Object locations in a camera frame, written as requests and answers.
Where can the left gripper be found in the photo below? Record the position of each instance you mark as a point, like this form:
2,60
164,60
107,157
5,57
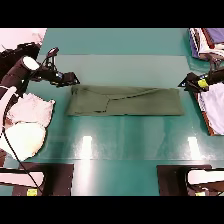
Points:
65,79

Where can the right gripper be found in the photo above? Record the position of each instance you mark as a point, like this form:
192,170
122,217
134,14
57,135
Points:
194,82

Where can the dark green garment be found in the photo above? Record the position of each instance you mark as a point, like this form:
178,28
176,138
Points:
133,101

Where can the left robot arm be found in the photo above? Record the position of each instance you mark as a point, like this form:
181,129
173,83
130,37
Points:
16,75

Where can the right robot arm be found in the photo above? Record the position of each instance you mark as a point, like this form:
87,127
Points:
206,177

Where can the white folded garment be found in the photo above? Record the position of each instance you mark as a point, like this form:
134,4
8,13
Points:
215,108

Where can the white striped garment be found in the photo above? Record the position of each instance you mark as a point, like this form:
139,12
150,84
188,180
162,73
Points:
206,49

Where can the blue garment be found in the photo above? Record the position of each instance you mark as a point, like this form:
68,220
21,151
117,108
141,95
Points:
193,45

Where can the red-brown garment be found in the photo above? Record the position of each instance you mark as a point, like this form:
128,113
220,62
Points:
206,120

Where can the purple garment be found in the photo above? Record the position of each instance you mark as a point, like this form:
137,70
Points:
217,34

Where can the cream garment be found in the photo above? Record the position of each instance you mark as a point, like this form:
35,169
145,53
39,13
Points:
25,140

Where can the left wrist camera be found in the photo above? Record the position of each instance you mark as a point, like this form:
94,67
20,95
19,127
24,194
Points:
52,53

